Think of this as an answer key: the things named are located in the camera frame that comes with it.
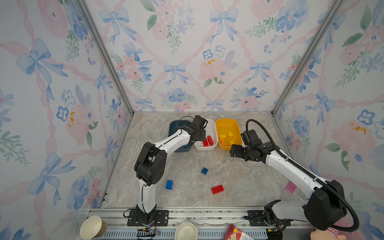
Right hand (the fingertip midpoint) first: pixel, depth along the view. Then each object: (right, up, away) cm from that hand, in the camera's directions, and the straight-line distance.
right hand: (236, 151), depth 85 cm
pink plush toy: (+35, -32, -20) cm, 52 cm away
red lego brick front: (-11, -21, -1) cm, 24 cm away
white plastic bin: (-12, +13, +24) cm, 30 cm away
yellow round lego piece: (-5, +4, +13) cm, 14 cm away
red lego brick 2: (-13, +6, +18) cm, 23 cm away
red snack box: (-6, -34, -17) cm, 39 cm away
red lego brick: (-16, +3, +16) cm, 23 cm away
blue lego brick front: (-38, -18, -2) cm, 42 cm away
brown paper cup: (-73, -34, -13) cm, 81 cm away
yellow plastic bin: (0, +16, +27) cm, 31 cm away
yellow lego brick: (-4, +7, +18) cm, 20 cm away
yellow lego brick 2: (+1, +9, +18) cm, 20 cm away
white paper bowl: (-28, -35, -14) cm, 47 cm away
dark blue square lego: (-18, -12, +4) cm, 22 cm away
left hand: (-19, +10, +9) cm, 23 cm away
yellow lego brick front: (+2, +4, +16) cm, 16 cm away
